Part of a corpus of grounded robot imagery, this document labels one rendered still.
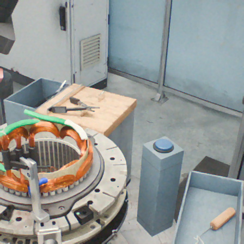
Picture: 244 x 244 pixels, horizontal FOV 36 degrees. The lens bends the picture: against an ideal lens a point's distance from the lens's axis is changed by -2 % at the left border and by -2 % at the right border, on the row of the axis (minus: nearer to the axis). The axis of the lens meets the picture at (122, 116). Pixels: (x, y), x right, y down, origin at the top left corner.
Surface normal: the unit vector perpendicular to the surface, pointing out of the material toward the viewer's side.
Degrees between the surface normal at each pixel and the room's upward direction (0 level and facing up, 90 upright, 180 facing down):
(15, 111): 90
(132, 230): 0
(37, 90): 90
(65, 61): 90
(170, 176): 90
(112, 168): 0
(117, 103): 0
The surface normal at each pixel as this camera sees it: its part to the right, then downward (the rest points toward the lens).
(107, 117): 0.04, -0.86
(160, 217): 0.55, 0.44
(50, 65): -0.59, 0.39
